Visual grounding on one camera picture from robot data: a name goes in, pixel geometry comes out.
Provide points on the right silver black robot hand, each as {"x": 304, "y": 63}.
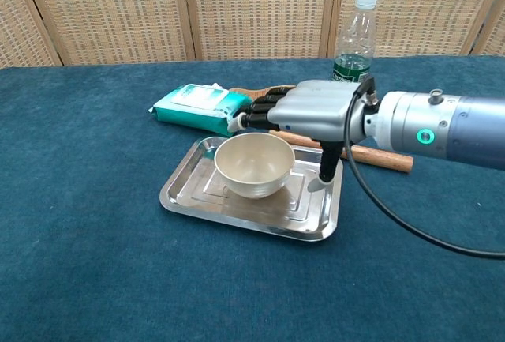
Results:
{"x": 315, "y": 107}

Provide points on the beige bowl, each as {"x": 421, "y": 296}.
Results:
{"x": 252, "y": 172}

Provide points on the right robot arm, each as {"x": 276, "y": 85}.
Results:
{"x": 453, "y": 128}

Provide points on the stainless steel tray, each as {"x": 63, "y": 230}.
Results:
{"x": 252, "y": 215}

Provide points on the clear plastic water bottle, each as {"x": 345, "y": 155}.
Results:
{"x": 355, "y": 42}

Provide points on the wooden rolling stick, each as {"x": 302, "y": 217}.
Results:
{"x": 386, "y": 159}

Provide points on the woven bamboo folding screen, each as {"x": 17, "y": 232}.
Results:
{"x": 252, "y": 10}

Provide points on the teal wet wipes pack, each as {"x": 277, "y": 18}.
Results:
{"x": 193, "y": 107}

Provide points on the blue carpet table cover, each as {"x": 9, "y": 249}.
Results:
{"x": 98, "y": 259}

